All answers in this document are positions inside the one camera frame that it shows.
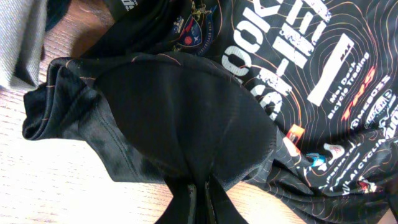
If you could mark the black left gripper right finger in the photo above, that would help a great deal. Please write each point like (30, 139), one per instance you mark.
(219, 209)

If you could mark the black cycling jersey with logos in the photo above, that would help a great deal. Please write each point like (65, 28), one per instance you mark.
(296, 97)

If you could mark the folded navy blue garment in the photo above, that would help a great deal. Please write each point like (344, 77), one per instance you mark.
(56, 10)

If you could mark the folded khaki shorts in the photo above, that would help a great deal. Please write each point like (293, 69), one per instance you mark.
(22, 39)

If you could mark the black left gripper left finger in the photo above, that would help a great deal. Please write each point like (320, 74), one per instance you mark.
(182, 207)

